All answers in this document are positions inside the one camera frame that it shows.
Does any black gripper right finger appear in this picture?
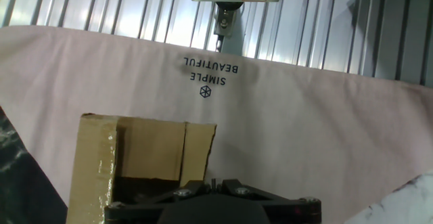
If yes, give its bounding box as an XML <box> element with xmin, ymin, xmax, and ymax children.
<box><xmin>216</xmin><ymin>178</ymin><xmax>322</xmax><ymax>224</ymax></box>

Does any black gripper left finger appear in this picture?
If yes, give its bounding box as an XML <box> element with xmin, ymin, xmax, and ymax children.
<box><xmin>104</xmin><ymin>178</ymin><xmax>214</xmax><ymax>224</ymax></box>

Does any brown cardboard box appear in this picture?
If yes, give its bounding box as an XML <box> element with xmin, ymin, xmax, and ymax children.
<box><xmin>66</xmin><ymin>112</ymin><xmax>217</xmax><ymax>224</ymax></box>

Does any marble pattern tablecloth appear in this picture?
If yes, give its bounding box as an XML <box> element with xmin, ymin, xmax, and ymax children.
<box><xmin>0</xmin><ymin>24</ymin><xmax>433</xmax><ymax>224</ymax></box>

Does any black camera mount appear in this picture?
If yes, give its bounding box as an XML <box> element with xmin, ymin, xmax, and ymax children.
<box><xmin>212</xmin><ymin>1</ymin><xmax>244</xmax><ymax>53</ymax></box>

